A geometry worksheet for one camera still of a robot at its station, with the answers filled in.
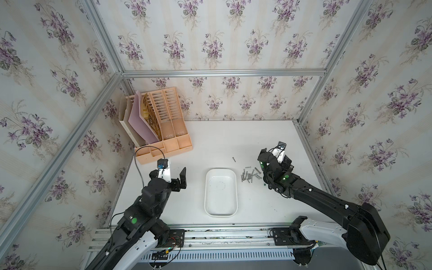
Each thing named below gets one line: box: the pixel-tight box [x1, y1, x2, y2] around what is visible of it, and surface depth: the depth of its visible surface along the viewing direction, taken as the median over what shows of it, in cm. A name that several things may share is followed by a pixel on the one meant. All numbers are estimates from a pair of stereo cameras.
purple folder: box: [128, 90, 159, 144], surface depth 88 cm
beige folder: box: [118, 96, 147, 148], surface depth 86 cm
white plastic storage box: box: [204, 167, 239, 218], surface depth 87 cm
